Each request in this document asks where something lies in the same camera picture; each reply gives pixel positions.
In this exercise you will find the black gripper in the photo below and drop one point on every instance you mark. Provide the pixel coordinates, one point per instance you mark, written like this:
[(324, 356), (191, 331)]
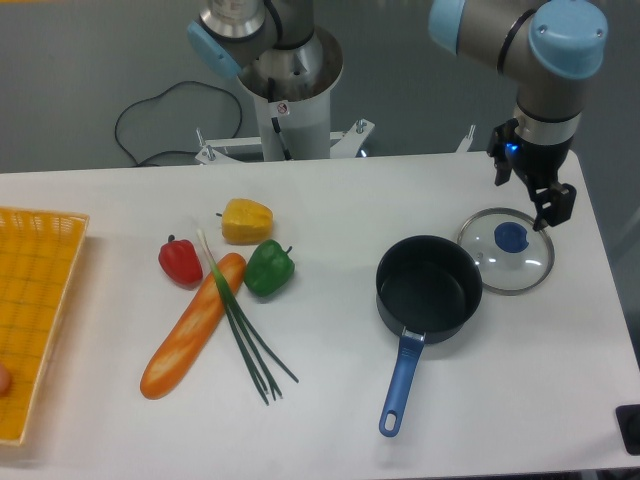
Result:
[(537, 167)]

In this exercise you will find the green onion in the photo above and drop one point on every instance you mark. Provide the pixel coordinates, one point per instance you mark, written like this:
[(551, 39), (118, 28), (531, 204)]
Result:
[(248, 339)]

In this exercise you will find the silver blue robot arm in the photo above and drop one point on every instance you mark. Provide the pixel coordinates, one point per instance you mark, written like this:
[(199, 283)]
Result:
[(551, 49)]

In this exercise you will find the glass lid blue knob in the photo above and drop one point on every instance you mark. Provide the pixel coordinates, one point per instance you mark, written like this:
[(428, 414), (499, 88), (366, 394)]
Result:
[(512, 257)]

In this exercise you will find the black device at table edge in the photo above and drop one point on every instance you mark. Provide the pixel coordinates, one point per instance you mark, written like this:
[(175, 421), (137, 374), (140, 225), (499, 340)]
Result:
[(628, 418)]

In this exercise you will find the green bell pepper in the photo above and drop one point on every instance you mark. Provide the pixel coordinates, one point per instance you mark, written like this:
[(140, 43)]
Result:
[(269, 268)]

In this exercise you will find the yellow bell pepper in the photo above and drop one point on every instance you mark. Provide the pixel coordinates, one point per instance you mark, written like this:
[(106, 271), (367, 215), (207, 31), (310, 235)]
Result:
[(245, 222)]

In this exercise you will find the red bell pepper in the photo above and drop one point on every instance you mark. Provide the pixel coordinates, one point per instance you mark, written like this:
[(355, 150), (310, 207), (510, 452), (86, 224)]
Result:
[(180, 262)]

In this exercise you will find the orange baguette bread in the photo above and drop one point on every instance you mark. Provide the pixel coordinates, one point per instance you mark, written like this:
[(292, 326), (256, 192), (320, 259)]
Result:
[(173, 359)]

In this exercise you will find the yellow woven basket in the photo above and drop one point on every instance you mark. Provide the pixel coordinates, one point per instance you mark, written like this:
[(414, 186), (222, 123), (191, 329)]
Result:
[(39, 253)]

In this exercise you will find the black pot blue handle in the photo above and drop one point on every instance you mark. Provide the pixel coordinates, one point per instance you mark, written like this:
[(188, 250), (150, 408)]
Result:
[(427, 288)]

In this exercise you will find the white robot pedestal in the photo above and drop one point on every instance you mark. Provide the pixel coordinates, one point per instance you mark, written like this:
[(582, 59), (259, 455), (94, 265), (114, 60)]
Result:
[(291, 93)]

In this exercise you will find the white metal base frame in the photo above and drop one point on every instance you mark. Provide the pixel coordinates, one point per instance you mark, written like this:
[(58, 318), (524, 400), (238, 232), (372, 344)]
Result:
[(352, 143)]

